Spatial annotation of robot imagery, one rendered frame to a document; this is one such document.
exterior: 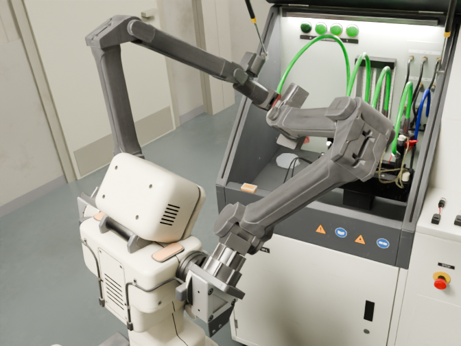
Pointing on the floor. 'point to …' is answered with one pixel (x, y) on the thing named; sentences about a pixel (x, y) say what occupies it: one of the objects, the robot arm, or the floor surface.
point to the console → (442, 264)
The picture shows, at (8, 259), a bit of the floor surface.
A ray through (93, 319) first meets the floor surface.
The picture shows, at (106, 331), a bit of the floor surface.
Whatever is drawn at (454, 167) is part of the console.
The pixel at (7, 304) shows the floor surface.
